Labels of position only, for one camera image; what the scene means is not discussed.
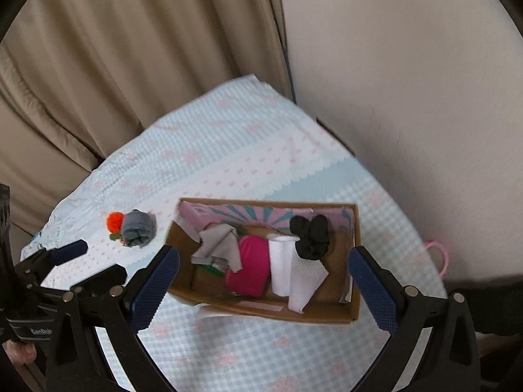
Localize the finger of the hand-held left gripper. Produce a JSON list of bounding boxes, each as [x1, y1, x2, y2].
[[63, 265, 127, 300], [16, 239, 89, 283]]

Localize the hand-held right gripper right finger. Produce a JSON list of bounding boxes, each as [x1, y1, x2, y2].
[[347, 246, 482, 392]]

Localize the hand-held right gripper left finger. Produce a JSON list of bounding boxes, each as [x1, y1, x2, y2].
[[46, 245, 180, 392]]

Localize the printed cardboard box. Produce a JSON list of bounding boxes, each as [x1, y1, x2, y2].
[[165, 198, 360, 326]]

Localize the orange pom-pom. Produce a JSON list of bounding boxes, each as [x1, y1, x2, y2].
[[107, 211, 126, 241]]

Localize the grey sock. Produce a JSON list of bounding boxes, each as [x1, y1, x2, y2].
[[122, 209, 158, 249]]

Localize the grey cloth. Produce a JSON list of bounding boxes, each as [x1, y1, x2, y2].
[[191, 223, 243, 272]]

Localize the black sock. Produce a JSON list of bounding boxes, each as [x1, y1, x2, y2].
[[289, 214, 330, 260]]

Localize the white textured cloth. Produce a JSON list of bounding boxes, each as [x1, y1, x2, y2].
[[267, 233, 330, 313]]

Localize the pink yarn ball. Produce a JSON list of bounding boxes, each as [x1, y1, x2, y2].
[[225, 235, 271, 297]]

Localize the person's left hand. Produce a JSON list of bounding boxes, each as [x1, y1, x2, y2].
[[1, 341, 38, 367]]

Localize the blue checkered blanket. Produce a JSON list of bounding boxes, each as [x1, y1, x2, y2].
[[20, 74, 449, 392]]

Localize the beige curtain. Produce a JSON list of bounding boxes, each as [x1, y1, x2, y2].
[[0, 0, 295, 254]]

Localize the pink ring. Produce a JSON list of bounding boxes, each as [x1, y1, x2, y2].
[[424, 240, 450, 275]]

